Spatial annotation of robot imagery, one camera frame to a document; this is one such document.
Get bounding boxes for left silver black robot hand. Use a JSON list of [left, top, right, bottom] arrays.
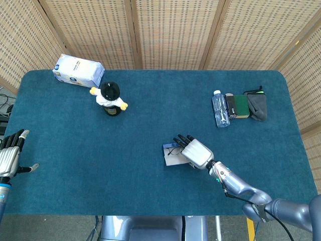
[[0, 129, 40, 179]]

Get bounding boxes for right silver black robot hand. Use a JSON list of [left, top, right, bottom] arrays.
[[173, 134, 215, 170]]

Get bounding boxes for blue glasses case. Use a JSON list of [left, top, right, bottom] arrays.
[[162, 142, 191, 166]]

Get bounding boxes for clear plastic water bottle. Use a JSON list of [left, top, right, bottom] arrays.
[[212, 90, 231, 129]]

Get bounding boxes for small black box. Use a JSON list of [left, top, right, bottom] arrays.
[[225, 93, 238, 120]]

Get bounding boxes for green hardcover book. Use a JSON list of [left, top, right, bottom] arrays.
[[233, 94, 251, 119]]

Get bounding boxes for grey folded cloth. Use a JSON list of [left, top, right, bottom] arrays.
[[243, 85, 268, 122]]

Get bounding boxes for blue-grey robot torso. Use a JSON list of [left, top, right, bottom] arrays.
[[100, 215, 209, 241]]

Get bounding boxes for blue felt table mat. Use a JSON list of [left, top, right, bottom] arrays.
[[0, 69, 320, 216]]

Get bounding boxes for black mesh pen holder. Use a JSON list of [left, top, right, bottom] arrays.
[[104, 106, 120, 117]]

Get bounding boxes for black plush doll white shirt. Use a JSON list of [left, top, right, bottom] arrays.
[[89, 81, 128, 111]]

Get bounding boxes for white tissue pack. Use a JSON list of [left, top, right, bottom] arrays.
[[52, 53, 105, 88]]

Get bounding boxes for woven bamboo folding screen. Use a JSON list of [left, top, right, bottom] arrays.
[[0, 0, 321, 135]]

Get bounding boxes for black floor cables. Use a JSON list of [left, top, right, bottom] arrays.
[[0, 93, 15, 123]]

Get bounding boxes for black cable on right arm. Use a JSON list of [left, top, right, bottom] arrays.
[[224, 189, 294, 241]]

